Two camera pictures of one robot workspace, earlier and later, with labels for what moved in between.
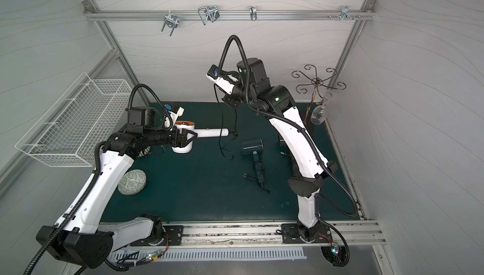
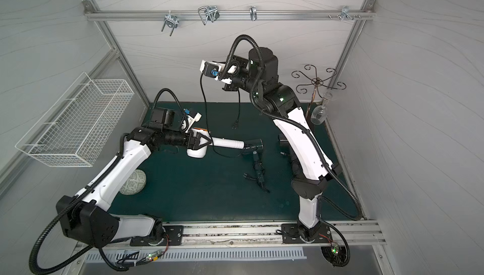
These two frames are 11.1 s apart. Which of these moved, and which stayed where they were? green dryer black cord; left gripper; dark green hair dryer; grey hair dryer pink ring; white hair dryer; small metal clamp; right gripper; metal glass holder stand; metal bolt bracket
Moved: white hair dryer; left gripper; right gripper
Stayed: grey hair dryer pink ring; green dryer black cord; small metal clamp; metal bolt bracket; dark green hair dryer; metal glass holder stand
